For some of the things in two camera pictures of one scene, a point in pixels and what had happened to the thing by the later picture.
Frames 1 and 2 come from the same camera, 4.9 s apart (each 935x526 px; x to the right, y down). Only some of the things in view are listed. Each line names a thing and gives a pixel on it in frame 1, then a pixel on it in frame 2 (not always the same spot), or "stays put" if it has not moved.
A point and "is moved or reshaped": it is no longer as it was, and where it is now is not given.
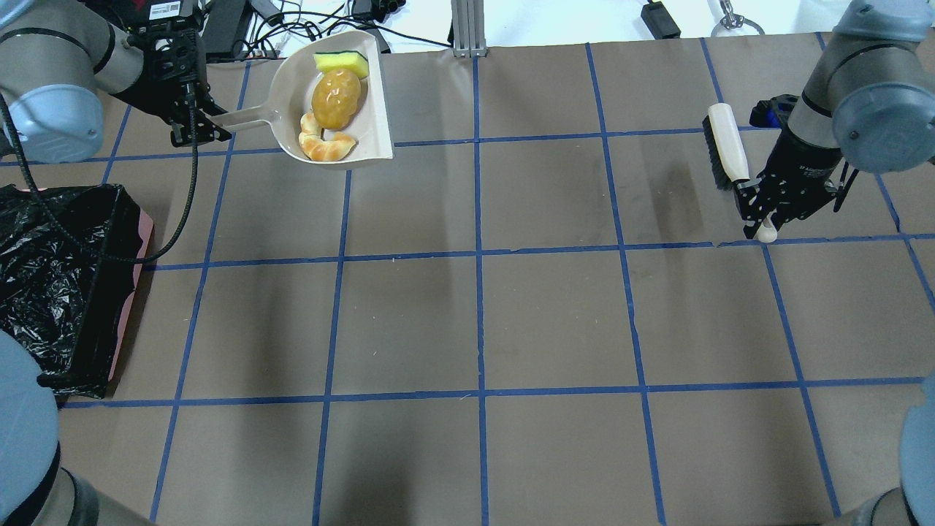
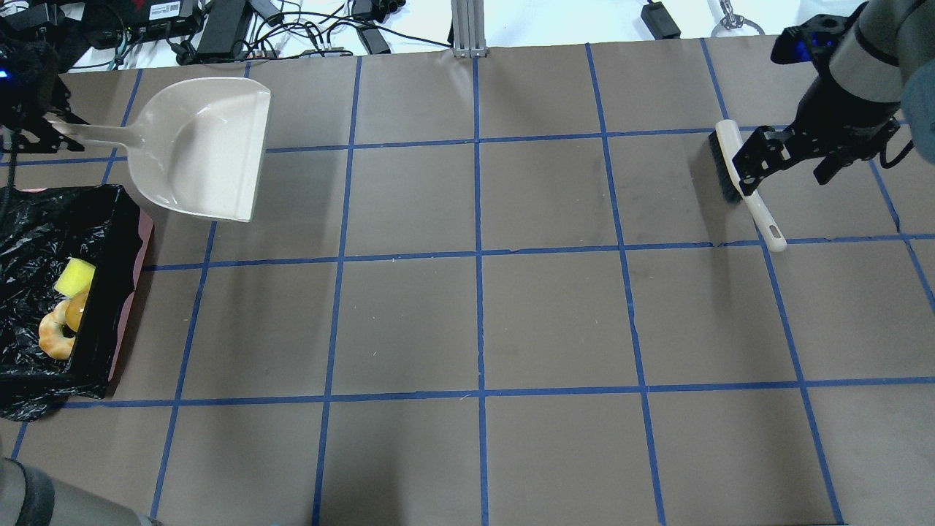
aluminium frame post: (468, 28) stays put
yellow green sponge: (348, 60) -> (76, 278)
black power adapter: (224, 25) stays put
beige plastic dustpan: (327, 105) -> (196, 143)
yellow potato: (336, 93) -> (74, 310)
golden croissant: (316, 148) -> (52, 337)
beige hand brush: (724, 145) is moved or reshaped
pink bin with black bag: (71, 258) stays put
